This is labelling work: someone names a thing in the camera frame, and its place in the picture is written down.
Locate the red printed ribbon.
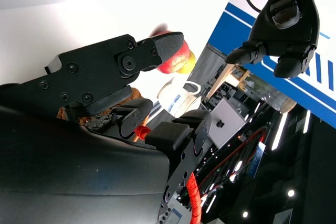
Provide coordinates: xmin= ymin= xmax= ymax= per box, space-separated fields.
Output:
xmin=134 ymin=125 xmax=152 ymax=141

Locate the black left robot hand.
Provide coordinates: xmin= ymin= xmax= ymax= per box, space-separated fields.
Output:
xmin=225 ymin=0 xmax=320 ymax=79

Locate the brown wicker basket red handle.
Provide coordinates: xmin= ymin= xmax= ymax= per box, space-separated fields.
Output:
xmin=56 ymin=87 xmax=204 ymax=224

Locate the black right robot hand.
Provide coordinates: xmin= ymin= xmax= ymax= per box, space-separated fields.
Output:
xmin=0 ymin=31 xmax=212 ymax=224

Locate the white ceramic cup blue print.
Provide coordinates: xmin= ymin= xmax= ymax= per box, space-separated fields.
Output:
xmin=156 ymin=81 xmax=202 ymax=118

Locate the red apple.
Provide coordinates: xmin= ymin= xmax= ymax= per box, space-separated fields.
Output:
xmin=156 ymin=30 xmax=191 ymax=74

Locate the white cabinet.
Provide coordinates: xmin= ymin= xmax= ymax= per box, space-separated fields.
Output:
xmin=209 ymin=98 xmax=247 ymax=149

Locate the wooden frame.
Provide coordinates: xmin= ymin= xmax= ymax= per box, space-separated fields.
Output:
xmin=206 ymin=63 xmax=251 ymax=99

